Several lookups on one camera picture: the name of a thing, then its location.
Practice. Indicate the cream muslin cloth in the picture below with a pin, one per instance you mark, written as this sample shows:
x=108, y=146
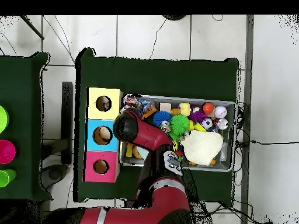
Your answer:
x=202, y=147

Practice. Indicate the purple spiky monster toy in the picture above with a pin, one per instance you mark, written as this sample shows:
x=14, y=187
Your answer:
x=197, y=115

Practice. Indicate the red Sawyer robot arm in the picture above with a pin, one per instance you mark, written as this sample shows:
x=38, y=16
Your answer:
x=149, y=135

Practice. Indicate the silver mesh bin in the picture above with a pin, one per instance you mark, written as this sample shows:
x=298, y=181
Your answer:
x=227, y=163

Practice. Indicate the black upright panel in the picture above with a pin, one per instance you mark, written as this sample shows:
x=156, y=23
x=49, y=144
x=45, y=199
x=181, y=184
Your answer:
x=67, y=116

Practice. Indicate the dark green table cloth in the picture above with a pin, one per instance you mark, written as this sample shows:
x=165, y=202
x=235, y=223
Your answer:
x=151, y=77
x=21, y=81

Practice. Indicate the lime green plastic cup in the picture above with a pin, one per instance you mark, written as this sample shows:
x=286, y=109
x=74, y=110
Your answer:
x=5, y=178
x=3, y=119

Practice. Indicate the white baseball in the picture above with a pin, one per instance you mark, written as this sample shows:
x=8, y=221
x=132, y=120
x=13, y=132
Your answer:
x=220, y=112

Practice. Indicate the black round fixture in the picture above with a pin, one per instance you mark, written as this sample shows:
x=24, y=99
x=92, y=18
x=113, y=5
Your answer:
x=174, y=17

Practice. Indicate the blue spiky rubber ball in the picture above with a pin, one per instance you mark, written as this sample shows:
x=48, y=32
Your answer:
x=162, y=117

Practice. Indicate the orange smooth ball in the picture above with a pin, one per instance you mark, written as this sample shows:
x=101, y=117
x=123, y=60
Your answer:
x=208, y=108

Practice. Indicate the green spiky rubber ball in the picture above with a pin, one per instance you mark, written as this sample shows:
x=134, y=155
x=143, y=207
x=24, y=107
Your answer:
x=179, y=124

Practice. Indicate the wooden three-hole box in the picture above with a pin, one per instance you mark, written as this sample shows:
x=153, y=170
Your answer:
x=114, y=112

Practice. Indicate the black diagonal rod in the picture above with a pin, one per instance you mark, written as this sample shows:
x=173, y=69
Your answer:
x=31, y=26

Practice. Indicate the pink plastic cup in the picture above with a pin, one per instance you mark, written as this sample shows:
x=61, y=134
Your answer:
x=7, y=151

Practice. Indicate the yellow plush duck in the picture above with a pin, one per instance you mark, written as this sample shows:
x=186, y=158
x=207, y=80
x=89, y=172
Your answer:
x=185, y=108

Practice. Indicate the grey stand base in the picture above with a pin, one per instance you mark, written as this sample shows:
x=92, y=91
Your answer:
x=55, y=173

